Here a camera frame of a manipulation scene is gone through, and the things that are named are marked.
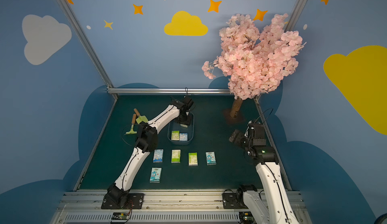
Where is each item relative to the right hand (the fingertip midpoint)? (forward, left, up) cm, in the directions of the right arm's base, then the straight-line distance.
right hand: (240, 135), depth 77 cm
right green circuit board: (-34, -4, -22) cm, 40 cm away
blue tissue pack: (-19, +44, -16) cm, 51 cm away
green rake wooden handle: (+16, +69, -17) cm, 73 cm away
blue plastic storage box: (+15, +40, -18) cm, 46 cm away
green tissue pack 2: (+7, +37, -16) cm, 41 cm away
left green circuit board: (-37, +58, -20) cm, 72 cm away
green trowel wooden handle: (+20, +65, -18) cm, 71 cm away
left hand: (+19, +32, -17) cm, 41 cm away
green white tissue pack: (-7, +35, -17) cm, 40 cm away
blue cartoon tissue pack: (-7, +46, -17) cm, 50 cm away
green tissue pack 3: (+14, +33, -15) cm, 39 cm away
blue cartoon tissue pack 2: (-6, +14, -17) cm, 23 cm away
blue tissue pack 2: (+6, +32, -17) cm, 37 cm away
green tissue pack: (-8, +25, -17) cm, 31 cm away
